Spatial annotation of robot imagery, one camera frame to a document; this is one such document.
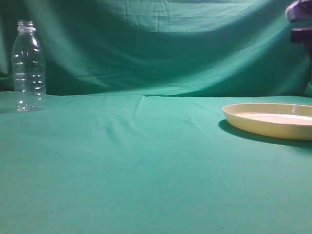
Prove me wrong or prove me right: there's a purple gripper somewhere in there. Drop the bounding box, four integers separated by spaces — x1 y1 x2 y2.
285 0 312 61

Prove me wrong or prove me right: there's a cream plastic plate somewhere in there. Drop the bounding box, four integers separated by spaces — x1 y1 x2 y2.
222 103 312 141

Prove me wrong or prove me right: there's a green cloth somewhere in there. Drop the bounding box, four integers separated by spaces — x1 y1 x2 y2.
0 0 312 234

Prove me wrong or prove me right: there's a clear plastic bottle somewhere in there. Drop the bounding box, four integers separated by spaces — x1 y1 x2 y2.
11 20 47 112

